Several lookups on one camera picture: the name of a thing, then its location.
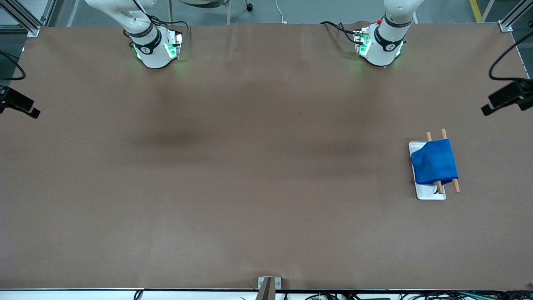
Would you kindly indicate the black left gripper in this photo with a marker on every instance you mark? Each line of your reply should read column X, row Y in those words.
column 509, row 95

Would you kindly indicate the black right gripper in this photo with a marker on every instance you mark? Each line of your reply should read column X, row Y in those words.
column 12, row 99

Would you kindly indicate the blue microfibre towel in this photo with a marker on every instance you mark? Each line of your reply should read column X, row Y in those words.
column 435, row 162

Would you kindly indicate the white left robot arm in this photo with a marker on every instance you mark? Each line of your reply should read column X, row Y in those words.
column 381, row 43

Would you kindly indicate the white towel rack base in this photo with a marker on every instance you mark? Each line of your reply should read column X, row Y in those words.
column 427, row 191

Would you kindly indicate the wooden rack rod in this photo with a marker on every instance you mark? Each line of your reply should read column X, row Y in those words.
column 456, row 185
column 439, row 187

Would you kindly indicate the office chair base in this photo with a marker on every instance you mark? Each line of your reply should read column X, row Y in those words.
column 228, row 10

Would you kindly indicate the aluminium frame post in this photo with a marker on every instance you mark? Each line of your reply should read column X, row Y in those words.
column 25, row 18
column 510, row 18

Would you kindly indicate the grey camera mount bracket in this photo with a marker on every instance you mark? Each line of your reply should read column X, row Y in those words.
column 268, row 287

